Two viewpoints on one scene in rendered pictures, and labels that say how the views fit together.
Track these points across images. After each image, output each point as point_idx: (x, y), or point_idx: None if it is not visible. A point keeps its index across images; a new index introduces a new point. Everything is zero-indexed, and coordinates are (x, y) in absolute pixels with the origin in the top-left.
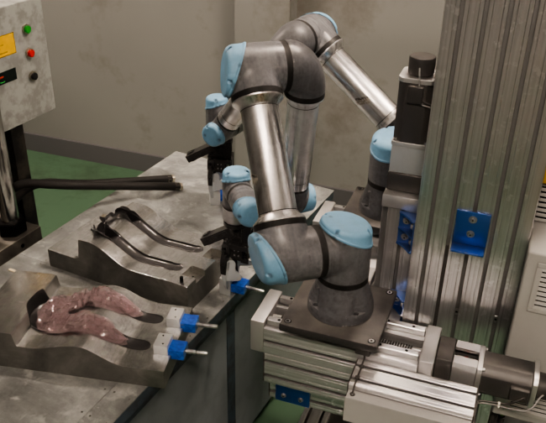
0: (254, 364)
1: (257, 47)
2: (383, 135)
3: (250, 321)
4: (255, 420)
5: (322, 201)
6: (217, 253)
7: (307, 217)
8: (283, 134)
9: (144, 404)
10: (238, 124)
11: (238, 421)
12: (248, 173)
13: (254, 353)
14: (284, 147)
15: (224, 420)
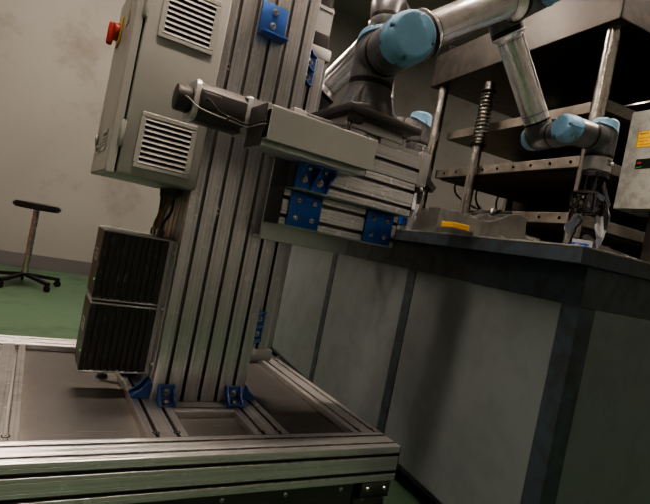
0: (420, 383)
1: None
2: None
3: (427, 313)
4: (415, 499)
5: (544, 242)
6: None
7: (503, 238)
8: (354, 44)
9: (354, 254)
10: (522, 117)
11: (390, 422)
12: (414, 111)
13: (423, 367)
14: (347, 49)
15: (381, 384)
